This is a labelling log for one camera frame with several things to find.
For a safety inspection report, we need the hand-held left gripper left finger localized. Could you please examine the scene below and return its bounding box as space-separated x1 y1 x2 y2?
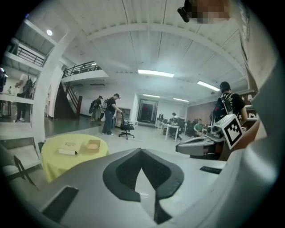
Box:
31 148 155 228

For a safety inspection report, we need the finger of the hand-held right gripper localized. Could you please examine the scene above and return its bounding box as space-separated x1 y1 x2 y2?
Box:
184 136 224 143
175 141 223 156

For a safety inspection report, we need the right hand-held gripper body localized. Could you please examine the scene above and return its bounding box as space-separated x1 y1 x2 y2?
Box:
207 114 243 150

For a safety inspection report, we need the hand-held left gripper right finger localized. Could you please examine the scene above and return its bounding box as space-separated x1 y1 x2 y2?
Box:
141 148 227 226

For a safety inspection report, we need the small cardboard box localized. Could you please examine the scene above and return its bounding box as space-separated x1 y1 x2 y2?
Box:
85 139 101 154

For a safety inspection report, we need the person's right forearm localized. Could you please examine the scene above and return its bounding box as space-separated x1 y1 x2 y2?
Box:
231 119 262 152

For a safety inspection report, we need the white office desk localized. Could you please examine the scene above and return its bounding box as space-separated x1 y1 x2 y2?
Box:
156 119 168 135
164 124 182 142

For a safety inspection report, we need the yellow round table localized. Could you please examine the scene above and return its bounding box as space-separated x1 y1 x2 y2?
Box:
41 133 110 183

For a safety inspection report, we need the beige box with gold print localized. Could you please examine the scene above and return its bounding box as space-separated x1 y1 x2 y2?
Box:
58 140 82 156

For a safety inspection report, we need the black double door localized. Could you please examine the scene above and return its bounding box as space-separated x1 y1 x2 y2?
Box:
137 99 159 123

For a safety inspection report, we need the black office chair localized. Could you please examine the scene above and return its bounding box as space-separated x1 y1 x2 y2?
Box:
118 110 136 140

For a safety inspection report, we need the grey cubby shelf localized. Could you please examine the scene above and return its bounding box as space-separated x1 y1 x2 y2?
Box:
115 107 132 125

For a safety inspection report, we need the person's printed t-shirt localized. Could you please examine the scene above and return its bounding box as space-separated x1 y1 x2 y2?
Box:
231 4 282 145

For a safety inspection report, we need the dark staircase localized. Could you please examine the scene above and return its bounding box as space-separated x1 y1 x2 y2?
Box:
54 81 83 120

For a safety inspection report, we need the white metal shelf rack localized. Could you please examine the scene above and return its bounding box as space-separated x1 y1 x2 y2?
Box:
0 19 57 179

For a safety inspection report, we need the black mezzanine railing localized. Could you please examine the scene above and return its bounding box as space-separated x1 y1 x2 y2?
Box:
16 45 46 67
61 61 103 78

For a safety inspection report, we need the black head-worn camera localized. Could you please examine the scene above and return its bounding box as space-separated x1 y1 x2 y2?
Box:
177 0 197 23

